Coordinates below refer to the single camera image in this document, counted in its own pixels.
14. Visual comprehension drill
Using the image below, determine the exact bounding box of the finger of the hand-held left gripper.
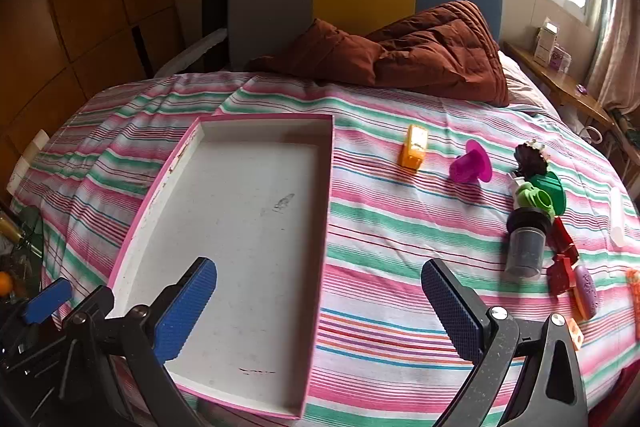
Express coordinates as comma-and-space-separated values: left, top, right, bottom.
22, 278, 73, 325

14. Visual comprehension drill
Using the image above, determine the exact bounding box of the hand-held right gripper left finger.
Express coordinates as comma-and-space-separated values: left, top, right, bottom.
56, 257, 218, 427

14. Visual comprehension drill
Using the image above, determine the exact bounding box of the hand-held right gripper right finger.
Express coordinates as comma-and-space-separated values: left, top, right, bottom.
421, 258, 591, 427

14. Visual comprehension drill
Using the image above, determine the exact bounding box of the grey jar with black base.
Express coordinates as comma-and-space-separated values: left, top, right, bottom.
504, 207, 551, 280

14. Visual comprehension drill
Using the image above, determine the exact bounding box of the pink shallow tray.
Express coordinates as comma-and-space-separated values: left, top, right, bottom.
107, 113, 335, 420

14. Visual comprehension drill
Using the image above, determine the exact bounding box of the red puzzle piece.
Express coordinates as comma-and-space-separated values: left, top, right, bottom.
546, 254, 577, 297

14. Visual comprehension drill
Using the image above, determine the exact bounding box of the purple oval soap toy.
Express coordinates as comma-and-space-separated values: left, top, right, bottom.
572, 264, 598, 320

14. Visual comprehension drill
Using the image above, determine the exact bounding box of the red capsule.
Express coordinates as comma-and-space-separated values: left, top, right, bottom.
550, 217, 580, 258

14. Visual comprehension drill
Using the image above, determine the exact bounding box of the magenta funnel toy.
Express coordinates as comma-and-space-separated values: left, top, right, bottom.
449, 139, 493, 184

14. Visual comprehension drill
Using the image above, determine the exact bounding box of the dark green cylinder toy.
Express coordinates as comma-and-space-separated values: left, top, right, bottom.
527, 170, 567, 215

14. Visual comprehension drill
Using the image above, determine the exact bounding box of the orange rectangular toy block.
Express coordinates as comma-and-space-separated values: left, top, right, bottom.
397, 124, 430, 170

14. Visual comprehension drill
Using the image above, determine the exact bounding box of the dark brown pumpkin ornament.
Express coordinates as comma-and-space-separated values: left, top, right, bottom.
515, 141, 548, 178

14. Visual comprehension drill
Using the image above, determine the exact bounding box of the green glass table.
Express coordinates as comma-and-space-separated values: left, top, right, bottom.
0, 202, 46, 303

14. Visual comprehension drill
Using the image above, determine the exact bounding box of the striped bed sheet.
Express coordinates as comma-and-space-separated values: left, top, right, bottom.
10, 74, 640, 427

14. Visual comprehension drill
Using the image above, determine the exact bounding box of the small orange toy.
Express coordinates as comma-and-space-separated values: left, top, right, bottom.
626, 269, 640, 318

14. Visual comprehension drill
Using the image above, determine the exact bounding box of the pink pillow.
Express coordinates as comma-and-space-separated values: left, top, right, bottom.
497, 52, 556, 112

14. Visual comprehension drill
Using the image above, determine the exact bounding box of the wooden side shelf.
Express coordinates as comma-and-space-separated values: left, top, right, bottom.
502, 41, 616, 132

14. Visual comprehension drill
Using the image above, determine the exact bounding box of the brown quilt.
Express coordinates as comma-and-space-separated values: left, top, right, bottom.
250, 0, 511, 108

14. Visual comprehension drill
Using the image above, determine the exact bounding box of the wooden wardrobe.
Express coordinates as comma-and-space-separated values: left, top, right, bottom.
0, 0, 186, 208

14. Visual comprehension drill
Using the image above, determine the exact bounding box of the purple box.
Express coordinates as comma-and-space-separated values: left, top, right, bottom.
550, 46, 572, 72

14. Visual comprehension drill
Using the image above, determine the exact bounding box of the white box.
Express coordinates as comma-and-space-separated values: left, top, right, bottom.
532, 21, 560, 62

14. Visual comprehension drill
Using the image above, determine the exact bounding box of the beige curtain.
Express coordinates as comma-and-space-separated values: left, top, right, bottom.
585, 0, 640, 118

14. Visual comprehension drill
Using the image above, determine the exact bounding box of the white bed rail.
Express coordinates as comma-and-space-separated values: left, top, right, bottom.
155, 29, 228, 75

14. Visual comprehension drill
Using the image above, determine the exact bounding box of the black wardrobe handle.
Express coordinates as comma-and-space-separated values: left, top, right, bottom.
131, 24, 153, 78

